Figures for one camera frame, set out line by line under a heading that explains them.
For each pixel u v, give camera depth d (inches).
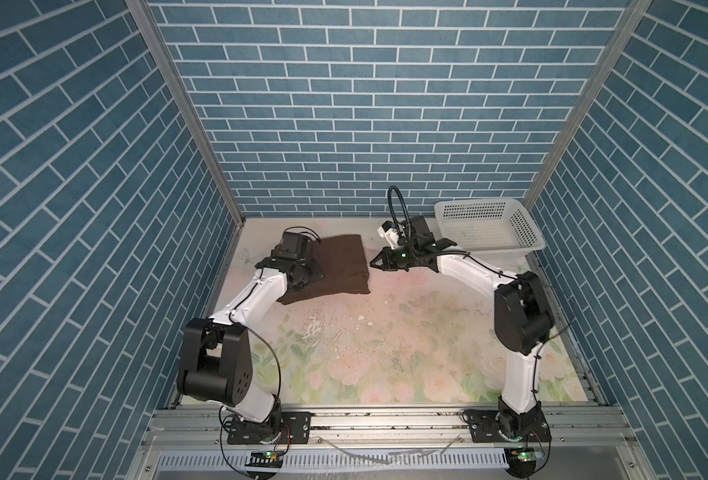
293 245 27.7
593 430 30.0
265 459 28.4
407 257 31.0
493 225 47.1
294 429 28.7
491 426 28.8
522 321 20.4
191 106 34.7
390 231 33.3
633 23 28.5
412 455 27.8
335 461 30.3
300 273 30.9
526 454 28.2
